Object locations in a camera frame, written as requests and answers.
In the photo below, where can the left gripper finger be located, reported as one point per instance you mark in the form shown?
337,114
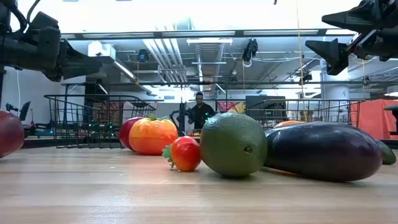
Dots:
81,63

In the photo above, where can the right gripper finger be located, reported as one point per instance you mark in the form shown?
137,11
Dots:
332,54
354,17

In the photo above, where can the orange carrot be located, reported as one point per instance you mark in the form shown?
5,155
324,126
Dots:
287,124

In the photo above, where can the dark red apple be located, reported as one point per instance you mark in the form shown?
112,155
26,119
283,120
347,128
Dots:
11,133

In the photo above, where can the purple eggplant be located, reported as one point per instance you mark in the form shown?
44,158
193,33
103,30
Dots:
323,151

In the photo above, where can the orange red peach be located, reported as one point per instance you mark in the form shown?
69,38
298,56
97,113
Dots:
152,135

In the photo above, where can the green cucumber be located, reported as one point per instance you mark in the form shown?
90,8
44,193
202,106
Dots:
387,154

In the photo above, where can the green avocado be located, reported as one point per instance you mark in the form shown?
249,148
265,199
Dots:
233,144

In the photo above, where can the small red cherry tomato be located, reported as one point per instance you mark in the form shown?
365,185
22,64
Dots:
186,154

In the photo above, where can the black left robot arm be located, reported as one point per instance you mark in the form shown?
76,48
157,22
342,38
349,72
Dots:
4,15

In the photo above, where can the white ceiling unit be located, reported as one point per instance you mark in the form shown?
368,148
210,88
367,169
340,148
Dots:
101,49

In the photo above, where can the black monitor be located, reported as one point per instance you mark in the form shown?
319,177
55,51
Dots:
25,110

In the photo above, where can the black round ceiling device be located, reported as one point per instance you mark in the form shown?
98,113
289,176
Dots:
143,56

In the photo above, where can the orange cloth partition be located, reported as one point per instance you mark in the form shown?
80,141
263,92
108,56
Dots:
373,118

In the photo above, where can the black hanging ceiling device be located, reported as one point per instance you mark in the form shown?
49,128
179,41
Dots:
250,49

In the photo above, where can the dark screen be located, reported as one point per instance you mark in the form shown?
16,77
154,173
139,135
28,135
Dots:
264,104

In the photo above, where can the black distant stand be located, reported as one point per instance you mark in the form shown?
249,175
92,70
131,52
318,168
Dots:
182,115

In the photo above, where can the colourful patterned tapestry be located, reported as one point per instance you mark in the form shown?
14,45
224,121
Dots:
230,107

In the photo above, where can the person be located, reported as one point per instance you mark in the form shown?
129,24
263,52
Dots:
200,115

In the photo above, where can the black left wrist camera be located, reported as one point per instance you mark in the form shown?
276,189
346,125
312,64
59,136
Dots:
43,21

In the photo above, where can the silver ceiling duct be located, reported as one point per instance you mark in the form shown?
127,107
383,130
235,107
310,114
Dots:
208,62

